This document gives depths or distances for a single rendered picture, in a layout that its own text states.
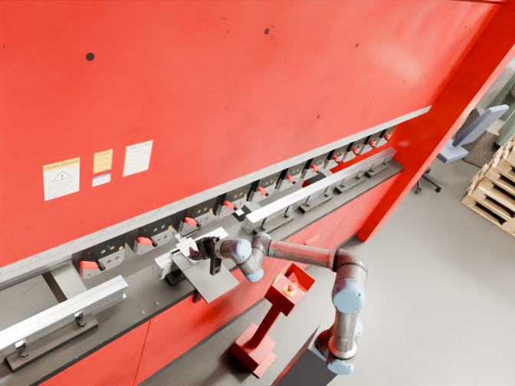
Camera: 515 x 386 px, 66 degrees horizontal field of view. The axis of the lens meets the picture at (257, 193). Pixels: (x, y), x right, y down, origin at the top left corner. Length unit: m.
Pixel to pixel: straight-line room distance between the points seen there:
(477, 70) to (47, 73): 2.75
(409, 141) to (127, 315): 2.49
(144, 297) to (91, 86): 1.07
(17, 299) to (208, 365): 1.22
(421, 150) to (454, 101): 0.44
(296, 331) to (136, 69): 2.35
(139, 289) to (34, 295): 1.14
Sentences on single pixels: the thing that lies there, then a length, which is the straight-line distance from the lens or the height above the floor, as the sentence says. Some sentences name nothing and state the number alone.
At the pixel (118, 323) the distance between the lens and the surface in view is 1.73.
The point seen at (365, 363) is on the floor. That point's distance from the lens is 3.14.
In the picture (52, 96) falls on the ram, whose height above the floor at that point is 1.90.
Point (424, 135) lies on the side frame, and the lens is 3.33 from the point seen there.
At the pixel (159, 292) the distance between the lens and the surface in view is 1.82.
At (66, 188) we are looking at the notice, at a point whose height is 1.63.
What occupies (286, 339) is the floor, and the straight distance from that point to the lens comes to 2.93.
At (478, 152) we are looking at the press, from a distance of 6.46.
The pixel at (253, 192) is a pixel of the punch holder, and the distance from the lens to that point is 1.80.
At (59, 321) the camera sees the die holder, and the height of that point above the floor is 0.96.
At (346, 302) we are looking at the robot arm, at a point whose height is 1.33.
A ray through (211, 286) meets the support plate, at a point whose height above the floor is 1.00.
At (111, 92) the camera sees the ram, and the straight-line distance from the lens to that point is 0.99.
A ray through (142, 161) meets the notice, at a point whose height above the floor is 1.65.
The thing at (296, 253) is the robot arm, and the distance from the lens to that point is 1.61.
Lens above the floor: 2.40
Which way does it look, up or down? 39 degrees down
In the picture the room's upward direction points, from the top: 23 degrees clockwise
